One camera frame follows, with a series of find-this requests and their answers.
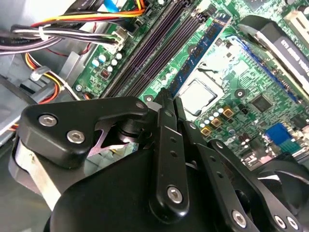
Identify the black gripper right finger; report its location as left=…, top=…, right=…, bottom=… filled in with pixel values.
left=174, top=96, right=303, bottom=232

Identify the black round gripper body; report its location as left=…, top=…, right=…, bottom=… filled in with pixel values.
left=44, top=116, right=230, bottom=232

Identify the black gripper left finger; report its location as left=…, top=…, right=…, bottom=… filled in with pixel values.
left=17, top=87, right=191, bottom=218

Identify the blue RAM stick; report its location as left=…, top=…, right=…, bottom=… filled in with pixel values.
left=170, top=14, right=233, bottom=95

